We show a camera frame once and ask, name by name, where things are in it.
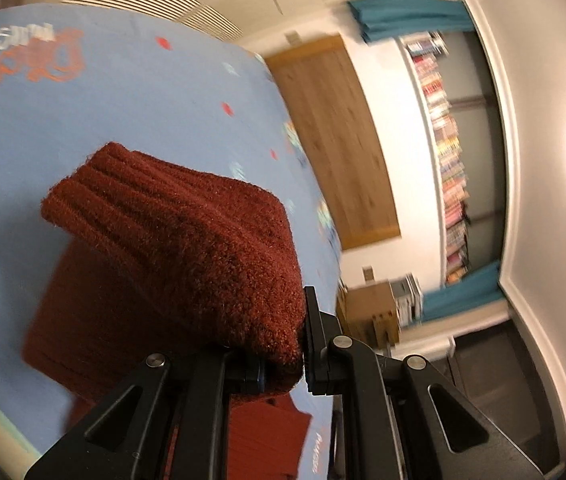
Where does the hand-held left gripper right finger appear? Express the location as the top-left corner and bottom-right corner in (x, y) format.
(302, 286), (545, 480)

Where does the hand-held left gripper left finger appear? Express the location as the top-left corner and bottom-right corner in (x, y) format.
(25, 347), (267, 480)

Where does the dark red towel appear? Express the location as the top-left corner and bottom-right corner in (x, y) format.
(20, 141), (312, 480)

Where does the wooden nightstand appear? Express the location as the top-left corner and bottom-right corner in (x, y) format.
(337, 280), (402, 349)

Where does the white printer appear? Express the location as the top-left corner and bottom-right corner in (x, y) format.
(390, 273), (424, 327)

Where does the teal curtain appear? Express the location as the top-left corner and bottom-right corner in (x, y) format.
(347, 0), (474, 44)
(420, 261), (507, 322)

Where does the dark tall cabinet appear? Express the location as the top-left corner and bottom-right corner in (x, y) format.
(449, 327), (564, 466)

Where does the wooden headboard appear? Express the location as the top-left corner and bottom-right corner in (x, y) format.
(264, 34), (402, 252)

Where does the row of books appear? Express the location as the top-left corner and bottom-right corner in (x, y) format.
(405, 34), (470, 287)

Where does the blue dinosaur print bed sheet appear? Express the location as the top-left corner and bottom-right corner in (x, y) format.
(0, 4), (344, 480)

